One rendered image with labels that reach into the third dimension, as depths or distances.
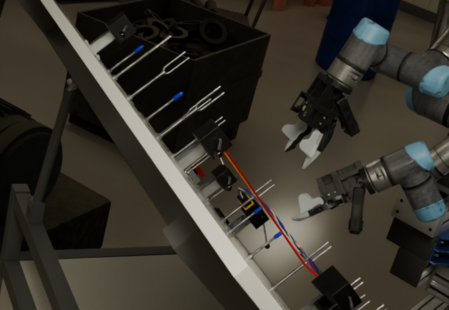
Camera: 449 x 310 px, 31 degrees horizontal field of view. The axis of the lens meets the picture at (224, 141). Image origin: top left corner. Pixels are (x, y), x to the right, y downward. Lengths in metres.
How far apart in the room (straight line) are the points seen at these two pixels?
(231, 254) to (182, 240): 0.13
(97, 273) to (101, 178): 2.17
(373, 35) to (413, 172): 0.34
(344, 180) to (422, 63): 0.34
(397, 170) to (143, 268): 0.72
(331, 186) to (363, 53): 0.34
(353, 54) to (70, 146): 2.91
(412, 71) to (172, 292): 0.82
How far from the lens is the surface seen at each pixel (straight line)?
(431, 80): 1.87
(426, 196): 1.98
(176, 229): 0.94
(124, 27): 1.56
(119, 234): 3.84
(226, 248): 0.81
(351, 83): 1.85
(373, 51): 1.85
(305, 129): 1.91
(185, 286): 2.16
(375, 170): 1.95
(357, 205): 1.97
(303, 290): 3.82
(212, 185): 1.59
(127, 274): 2.15
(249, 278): 0.80
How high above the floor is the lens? 2.00
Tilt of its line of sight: 23 degrees down
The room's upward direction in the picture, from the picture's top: 15 degrees clockwise
